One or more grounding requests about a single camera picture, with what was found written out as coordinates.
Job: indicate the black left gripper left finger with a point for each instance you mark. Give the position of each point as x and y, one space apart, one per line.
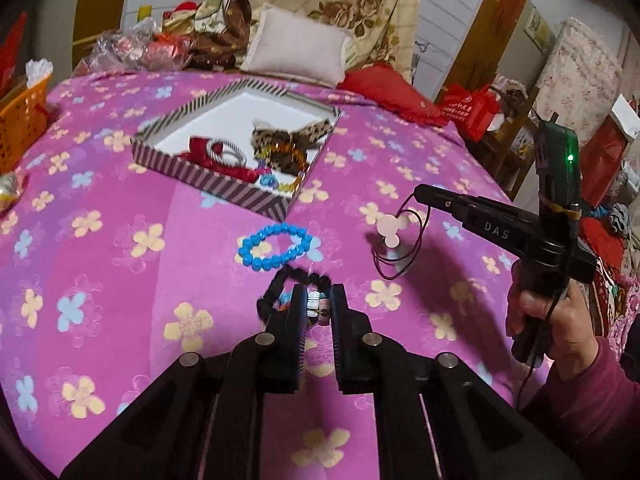
202 418

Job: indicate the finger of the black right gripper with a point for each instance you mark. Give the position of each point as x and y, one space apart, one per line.
445 199

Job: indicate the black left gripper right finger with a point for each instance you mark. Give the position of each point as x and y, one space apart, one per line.
435 417

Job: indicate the black elastic with pink charm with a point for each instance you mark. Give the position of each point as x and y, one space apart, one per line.
391 256

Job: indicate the black scrunchie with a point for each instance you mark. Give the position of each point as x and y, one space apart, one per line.
279 293

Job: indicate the leopard print bow scrunchie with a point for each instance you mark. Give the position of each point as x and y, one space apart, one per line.
286 150

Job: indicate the red satin bow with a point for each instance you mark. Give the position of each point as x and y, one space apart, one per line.
223 157

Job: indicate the pink sleeve forearm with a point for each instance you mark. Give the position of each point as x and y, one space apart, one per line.
599 408

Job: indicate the right hand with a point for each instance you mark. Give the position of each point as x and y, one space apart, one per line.
574 346

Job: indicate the wooden chair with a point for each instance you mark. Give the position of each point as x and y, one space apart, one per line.
510 148

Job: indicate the red shopping bag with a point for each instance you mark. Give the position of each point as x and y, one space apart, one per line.
471 111

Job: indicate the red cushion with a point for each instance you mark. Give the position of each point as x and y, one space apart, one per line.
387 88

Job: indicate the pink floral bedspread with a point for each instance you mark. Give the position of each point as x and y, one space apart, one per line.
109 270

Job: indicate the beige floral quilt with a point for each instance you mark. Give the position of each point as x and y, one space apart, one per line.
382 30

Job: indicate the striped shallow cardboard box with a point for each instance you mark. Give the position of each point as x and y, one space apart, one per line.
229 113

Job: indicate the grey white pillow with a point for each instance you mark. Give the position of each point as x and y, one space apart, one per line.
287 45

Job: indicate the foil wrapped egg ornaments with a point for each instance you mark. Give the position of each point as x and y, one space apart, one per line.
12 187

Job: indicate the orange plastic basket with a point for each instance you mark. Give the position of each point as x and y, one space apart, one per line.
24 118

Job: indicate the santa plush toy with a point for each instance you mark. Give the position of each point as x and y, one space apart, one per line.
180 21

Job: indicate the clear plastic bag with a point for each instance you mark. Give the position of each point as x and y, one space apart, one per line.
141 47

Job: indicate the white tissue paper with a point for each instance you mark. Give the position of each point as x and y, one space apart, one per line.
37 71

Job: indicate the red gift bag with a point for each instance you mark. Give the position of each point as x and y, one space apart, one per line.
9 52

